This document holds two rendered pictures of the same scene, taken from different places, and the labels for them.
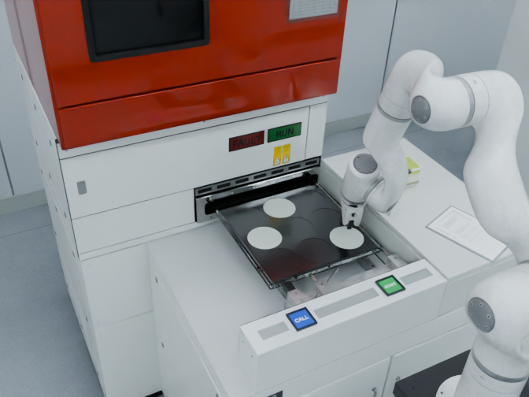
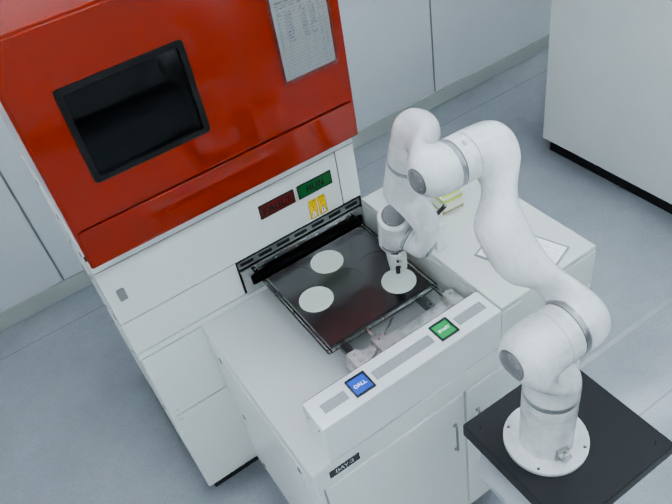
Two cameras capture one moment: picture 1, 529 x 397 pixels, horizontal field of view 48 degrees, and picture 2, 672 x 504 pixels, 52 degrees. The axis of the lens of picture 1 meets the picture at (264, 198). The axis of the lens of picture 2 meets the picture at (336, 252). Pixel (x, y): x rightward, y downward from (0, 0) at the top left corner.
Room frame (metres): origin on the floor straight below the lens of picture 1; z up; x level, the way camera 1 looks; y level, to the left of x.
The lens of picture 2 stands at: (-0.04, -0.16, 2.30)
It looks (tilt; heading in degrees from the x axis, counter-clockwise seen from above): 42 degrees down; 3
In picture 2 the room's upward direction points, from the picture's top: 12 degrees counter-clockwise
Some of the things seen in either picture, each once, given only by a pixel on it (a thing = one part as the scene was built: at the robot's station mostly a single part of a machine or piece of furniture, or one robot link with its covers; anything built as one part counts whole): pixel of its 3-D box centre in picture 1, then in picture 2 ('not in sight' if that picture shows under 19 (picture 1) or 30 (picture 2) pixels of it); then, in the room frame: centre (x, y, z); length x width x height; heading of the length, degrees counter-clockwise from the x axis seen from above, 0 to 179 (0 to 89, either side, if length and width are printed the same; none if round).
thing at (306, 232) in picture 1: (296, 228); (347, 281); (1.37, -0.10, 0.90); 0.34 x 0.34 x 0.01; 29
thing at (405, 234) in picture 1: (418, 215); (470, 237); (1.47, -0.48, 0.89); 0.62 x 0.35 x 0.14; 29
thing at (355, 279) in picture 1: (349, 292); (409, 339); (1.15, -0.24, 0.87); 0.36 x 0.08 x 0.03; 119
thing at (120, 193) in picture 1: (206, 171); (243, 243); (1.47, 0.18, 1.02); 0.82 x 0.03 x 0.40; 119
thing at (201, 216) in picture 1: (260, 193); (305, 248); (1.55, 0.02, 0.89); 0.44 x 0.02 x 0.10; 119
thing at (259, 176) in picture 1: (259, 176); (300, 232); (1.55, 0.02, 0.96); 0.44 x 0.01 x 0.02; 119
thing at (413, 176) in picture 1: (403, 172); (446, 197); (1.55, -0.43, 1.00); 0.07 x 0.07 x 0.07; 24
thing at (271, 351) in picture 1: (345, 321); (406, 373); (1.02, -0.22, 0.89); 0.55 x 0.09 x 0.14; 119
